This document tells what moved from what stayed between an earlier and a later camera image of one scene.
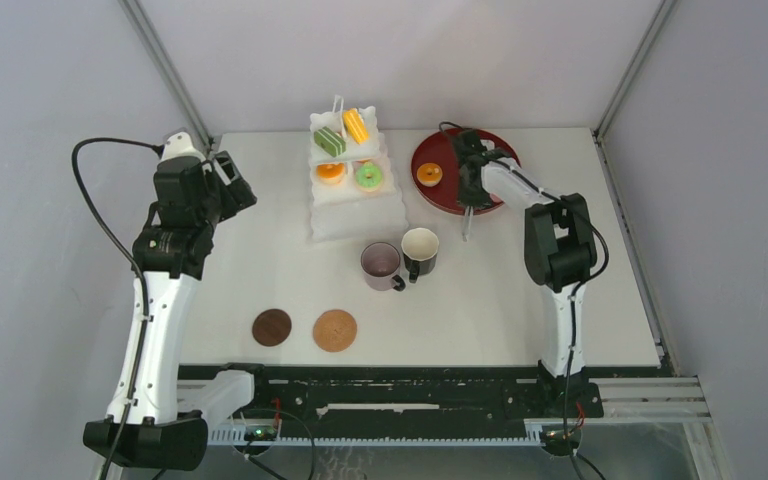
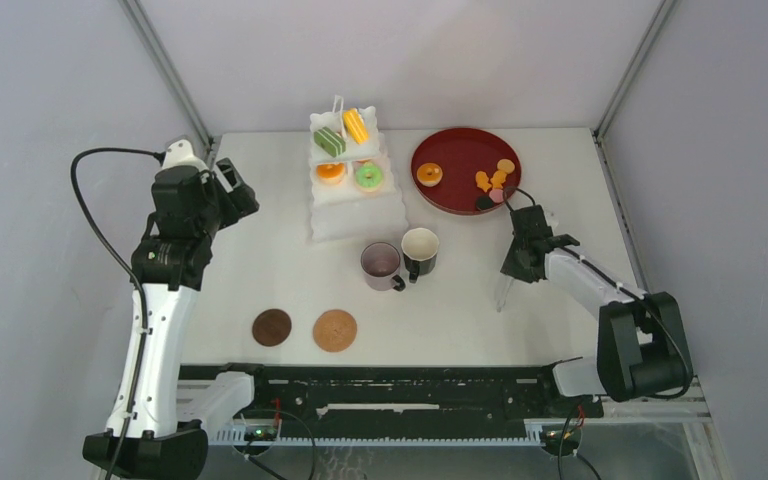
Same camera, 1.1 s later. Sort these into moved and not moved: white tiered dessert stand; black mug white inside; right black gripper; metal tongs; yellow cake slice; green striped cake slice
Moved: right black gripper; metal tongs
Not moved: green striped cake slice; white tiered dessert stand; black mug white inside; yellow cake slice
